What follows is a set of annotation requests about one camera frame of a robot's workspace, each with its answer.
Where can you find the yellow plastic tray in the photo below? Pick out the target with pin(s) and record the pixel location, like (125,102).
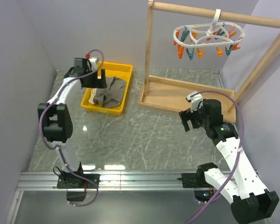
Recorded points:
(123,71)

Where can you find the grey underwear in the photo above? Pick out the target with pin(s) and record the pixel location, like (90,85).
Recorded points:
(111,96)

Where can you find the teal clothespin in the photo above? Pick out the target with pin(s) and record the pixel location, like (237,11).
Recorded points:
(229,49)
(190,53)

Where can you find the aluminium mounting rail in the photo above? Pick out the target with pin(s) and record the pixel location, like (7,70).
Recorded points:
(111,180)

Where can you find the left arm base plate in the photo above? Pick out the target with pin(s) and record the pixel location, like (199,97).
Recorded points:
(69,181)

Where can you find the white round clip hanger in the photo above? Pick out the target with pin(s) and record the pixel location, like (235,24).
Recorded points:
(209,34)

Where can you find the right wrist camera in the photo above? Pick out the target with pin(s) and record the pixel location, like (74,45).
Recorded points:
(196,100)

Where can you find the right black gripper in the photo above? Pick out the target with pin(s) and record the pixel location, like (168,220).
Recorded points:
(185,115)

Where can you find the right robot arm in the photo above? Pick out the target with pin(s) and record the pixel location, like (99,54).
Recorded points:
(249,197)

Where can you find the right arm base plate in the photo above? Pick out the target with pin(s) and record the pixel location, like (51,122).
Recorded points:
(191,180)

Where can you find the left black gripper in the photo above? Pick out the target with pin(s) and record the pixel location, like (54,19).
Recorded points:
(98,83)

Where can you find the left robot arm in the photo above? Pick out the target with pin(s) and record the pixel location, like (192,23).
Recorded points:
(56,128)

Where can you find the teal clothespin front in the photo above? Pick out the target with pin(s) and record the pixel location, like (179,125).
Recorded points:
(190,53)

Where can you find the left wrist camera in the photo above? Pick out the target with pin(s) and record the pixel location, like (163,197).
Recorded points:
(92,61)

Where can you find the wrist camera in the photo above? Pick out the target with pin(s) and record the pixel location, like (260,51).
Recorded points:
(196,100)
(92,61)

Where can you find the teal clothespin right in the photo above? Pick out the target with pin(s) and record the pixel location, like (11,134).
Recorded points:
(229,49)

